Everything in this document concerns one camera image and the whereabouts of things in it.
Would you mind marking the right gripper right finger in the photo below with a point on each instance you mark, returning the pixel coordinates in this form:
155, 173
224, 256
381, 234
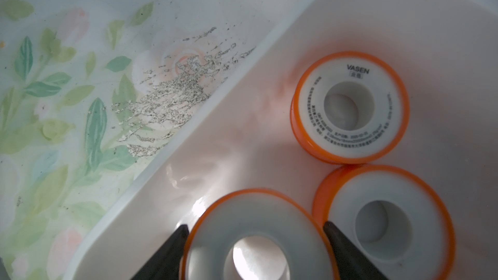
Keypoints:
351, 262

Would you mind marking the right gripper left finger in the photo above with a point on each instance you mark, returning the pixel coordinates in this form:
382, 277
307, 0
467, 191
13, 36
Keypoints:
165, 263

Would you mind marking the orange sealing tape roll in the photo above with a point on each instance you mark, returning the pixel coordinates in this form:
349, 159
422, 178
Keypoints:
349, 108
257, 234
392, 216

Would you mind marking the white plastic storage box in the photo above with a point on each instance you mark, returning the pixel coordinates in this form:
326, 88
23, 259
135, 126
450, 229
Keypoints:
445, 51

